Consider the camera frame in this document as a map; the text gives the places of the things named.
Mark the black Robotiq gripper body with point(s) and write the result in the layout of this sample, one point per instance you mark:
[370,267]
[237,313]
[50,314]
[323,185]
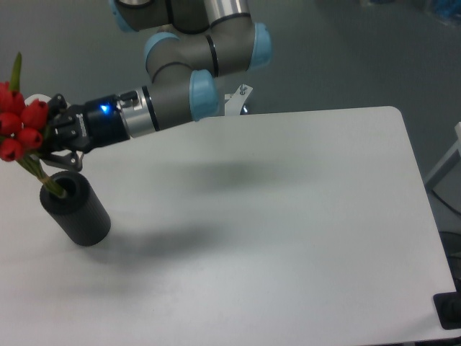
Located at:
[95,124]

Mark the black device at table edge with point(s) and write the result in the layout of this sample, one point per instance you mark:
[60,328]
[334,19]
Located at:
[448,309]

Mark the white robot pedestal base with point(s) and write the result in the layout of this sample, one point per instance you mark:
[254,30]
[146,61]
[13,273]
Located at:
[236,103]

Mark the blue object top right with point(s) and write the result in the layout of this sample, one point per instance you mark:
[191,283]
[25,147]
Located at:
[447,11]

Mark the red tulip bouquet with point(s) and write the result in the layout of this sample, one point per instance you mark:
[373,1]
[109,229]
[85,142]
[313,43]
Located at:
[25,131]

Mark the white chair armrest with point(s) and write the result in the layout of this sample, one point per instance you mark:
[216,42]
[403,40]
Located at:
[36,97]

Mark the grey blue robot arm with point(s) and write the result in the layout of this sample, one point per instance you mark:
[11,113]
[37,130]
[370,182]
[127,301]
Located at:
[195,43]

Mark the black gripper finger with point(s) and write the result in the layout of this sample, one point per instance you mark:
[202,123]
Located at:
[72,161]
[58,107]

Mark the black ribbed cylindrical vase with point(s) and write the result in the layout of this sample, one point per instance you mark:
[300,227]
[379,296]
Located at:
[81,214]

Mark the white furniture at right edge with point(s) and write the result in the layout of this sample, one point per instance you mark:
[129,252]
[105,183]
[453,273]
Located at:
[447,162]

